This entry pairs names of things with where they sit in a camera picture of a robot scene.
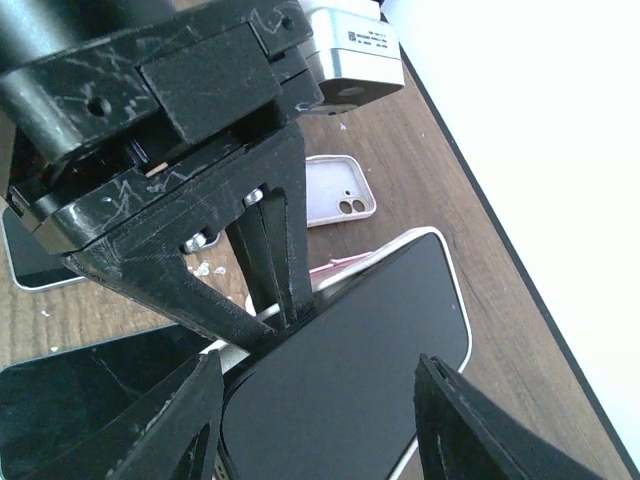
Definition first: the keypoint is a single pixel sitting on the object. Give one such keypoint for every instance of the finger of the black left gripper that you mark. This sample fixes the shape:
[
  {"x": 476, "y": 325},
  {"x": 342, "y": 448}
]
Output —
[{"x": 270, "y": 243}]

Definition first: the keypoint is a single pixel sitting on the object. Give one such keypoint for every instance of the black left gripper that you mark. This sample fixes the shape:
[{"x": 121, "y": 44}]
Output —
[{"x": 139, "y": 123}]

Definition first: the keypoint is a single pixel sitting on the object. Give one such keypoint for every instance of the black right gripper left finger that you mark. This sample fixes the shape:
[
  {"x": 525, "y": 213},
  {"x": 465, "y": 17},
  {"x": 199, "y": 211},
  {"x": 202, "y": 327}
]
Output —
[{"x": 169, "y": 433}]

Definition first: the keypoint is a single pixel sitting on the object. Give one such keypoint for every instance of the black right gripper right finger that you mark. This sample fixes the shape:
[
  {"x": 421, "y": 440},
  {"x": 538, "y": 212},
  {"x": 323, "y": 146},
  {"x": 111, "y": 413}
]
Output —
[{"x": 462, "y": 434}]

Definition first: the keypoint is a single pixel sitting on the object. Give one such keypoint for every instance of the pink phone case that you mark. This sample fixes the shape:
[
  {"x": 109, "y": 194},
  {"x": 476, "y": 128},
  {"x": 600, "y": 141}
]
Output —
[{"x": 325, "y": 280}]

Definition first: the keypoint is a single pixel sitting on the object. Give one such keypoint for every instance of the beige phone case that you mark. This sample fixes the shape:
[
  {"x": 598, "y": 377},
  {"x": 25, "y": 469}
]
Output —
[{"x": 450, "y": 280}]

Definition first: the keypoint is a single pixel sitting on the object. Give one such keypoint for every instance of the white phone case with ring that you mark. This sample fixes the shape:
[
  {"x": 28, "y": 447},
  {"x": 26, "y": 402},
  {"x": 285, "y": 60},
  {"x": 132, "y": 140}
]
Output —
[{"x": 336, "y": 191}]

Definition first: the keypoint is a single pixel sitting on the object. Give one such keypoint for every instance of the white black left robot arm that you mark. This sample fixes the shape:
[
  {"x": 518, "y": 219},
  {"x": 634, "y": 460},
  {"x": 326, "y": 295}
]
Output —
[{"x": 158, "y": 153}]

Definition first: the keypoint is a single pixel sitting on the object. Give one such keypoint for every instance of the black aluminium frame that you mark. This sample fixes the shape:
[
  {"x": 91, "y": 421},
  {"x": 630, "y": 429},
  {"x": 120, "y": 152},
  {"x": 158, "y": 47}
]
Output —
[{"x": 542, "y": 99}]

